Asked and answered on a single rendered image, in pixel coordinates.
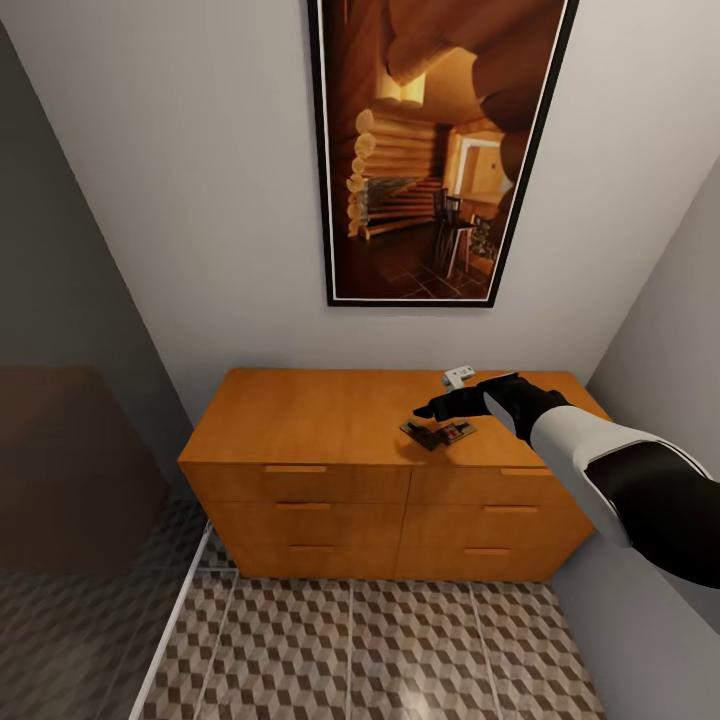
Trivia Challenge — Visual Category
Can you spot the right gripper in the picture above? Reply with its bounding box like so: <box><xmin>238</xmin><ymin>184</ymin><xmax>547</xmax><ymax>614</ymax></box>
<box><xmin>413</xmin><ymin>387</ymin><xmax>474</xmax><ymax>422</ymax></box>

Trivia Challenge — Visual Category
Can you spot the mousetrap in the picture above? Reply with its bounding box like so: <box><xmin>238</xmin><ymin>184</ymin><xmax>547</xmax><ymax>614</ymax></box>
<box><xmin>435</xmin><ymin>418</ymin><xmax>477</xmax><ymax>445</ymax></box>
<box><xmin>399</xmin><ymin>419</ymin><xmax>443</xmax><ymax>451</ymax></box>

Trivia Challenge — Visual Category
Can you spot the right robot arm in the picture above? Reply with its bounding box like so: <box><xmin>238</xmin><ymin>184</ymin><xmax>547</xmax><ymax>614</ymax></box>
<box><xmin>413</xmin><ymin>365</ymin><xmax>720</xmax><ymax>636</ymax></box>

